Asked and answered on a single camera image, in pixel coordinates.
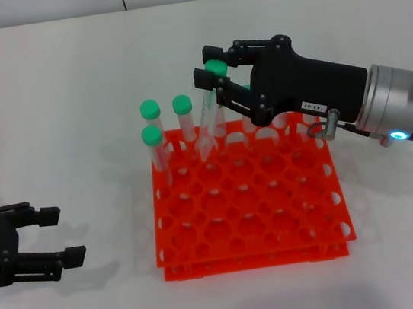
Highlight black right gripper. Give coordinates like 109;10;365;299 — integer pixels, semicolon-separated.
187;21;376;147

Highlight orange test tube rack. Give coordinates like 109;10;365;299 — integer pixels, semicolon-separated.
137;104;360;285

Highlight right arm cable with connector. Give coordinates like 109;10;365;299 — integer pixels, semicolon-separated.
303;102;373;147

